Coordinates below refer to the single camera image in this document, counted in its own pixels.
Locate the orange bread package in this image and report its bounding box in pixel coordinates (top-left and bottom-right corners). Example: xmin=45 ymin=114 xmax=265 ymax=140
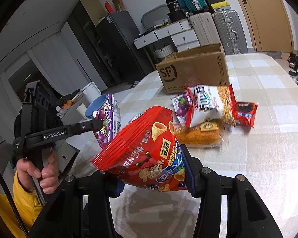
xmin=175 ymin=120 xmax=230 ymax=147

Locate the red corn snack bag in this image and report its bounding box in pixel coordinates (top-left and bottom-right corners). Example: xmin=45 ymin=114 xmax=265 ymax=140
xmin=91 ymin=106 xmax=187 ymax=192

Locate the purple grape candy bag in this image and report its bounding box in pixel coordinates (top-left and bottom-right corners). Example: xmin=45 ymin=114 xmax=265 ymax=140
xmin=93 ymin=93 xmax=121 ymax=149

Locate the white red noodle snack bag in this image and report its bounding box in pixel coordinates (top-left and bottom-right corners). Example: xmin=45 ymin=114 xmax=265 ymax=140
xmin=186 ymin=85 xmax=236 ymax=128

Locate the red chocolate Oreo packet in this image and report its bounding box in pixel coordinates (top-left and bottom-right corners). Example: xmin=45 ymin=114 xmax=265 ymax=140
xmin=234 ymin=102 xmax=258 ymax=128

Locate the purple grape gummy bag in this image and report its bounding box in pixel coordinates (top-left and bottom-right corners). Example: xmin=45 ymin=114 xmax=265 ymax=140
xmin=172 ymin=92 xmax=192 ymax=124

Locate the yellow left sleeve forearm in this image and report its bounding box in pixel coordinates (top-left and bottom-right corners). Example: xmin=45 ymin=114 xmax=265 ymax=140
xmin=0 ymin=174 xmax=42 ymax=237

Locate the left hand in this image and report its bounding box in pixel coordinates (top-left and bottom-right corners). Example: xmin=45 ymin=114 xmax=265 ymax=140
xmin=16 ymin=149 xmax=58 ymax=195

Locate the checkered tablecloth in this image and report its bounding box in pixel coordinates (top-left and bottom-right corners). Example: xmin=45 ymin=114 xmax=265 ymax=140
xmin=110 ymin=53 xmax=298 ymax=237

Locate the blue bowl stack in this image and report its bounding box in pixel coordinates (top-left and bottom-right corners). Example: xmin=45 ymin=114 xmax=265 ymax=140
xmin=85 ymin=94 xmax=107 ymax=119

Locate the SF cardboard box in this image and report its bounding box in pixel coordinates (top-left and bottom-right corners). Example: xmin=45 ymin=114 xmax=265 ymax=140
xmin=156 ymin=43 xmax=230 ymax=94

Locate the black refrigerator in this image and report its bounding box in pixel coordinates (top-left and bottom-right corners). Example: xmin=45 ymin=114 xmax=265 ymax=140
xmin=96 ymin=11 xmax=153 ymax=83

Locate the woven laundry basket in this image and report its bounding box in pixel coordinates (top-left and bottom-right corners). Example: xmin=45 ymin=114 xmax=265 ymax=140
xmin=154 ymin=44 xmax=176 ymax=60

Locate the white desk with drawers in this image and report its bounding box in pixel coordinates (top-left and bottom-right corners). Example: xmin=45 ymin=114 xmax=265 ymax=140
xmin=134 ymin=19 xmax=200 ymax=52

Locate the silver suitcase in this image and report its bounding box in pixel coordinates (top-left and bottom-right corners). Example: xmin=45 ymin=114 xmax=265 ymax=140
xmin=212 ymin=10 xmax=248 ymax=55

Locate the white suitcase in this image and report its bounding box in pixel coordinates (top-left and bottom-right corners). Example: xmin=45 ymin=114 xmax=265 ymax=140
xmin=189 ymin=12 xmax=221 ymax=46

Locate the wooden door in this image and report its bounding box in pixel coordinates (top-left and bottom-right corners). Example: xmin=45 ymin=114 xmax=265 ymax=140
xmin=238 ymin=0 xmax=294 ymax=53

